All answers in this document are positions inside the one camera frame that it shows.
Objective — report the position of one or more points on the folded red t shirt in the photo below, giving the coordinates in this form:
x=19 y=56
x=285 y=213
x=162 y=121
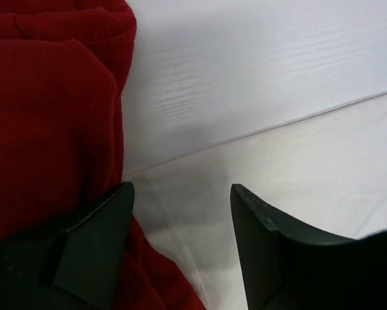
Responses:
x=63 y=67

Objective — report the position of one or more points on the white t shirt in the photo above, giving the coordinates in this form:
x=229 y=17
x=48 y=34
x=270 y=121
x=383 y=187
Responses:
x=329 y=171

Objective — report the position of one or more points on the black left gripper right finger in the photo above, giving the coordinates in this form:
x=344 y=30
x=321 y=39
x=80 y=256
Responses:
x=289 y=264

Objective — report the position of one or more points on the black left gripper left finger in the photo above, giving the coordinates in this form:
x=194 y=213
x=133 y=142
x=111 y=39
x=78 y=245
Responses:
x=70 y=262

